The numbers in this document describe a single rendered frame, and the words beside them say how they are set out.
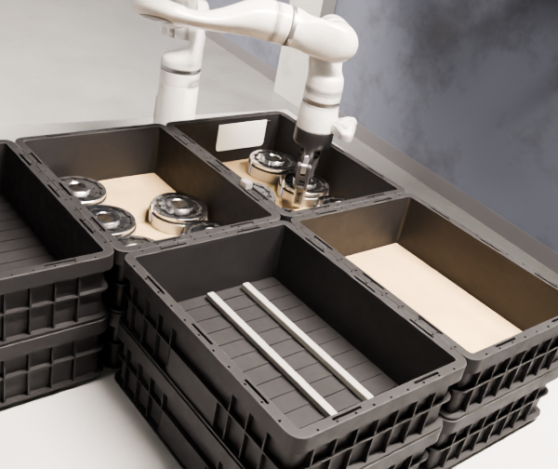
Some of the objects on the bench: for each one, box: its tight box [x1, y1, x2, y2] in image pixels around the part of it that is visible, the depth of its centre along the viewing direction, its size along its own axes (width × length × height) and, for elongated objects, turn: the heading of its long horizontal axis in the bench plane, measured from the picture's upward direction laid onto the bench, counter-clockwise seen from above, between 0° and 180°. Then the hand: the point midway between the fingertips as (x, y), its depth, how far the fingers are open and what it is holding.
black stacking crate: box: [114, 319, 443, 469], centre depth 110 cm, size 40×30×12 cm
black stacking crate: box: [418, 365, 558, 469], centre depth 128 cm, size 40×30×12 cm
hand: (300, 192), depth 151 cm, fingers open, 5 cm apart
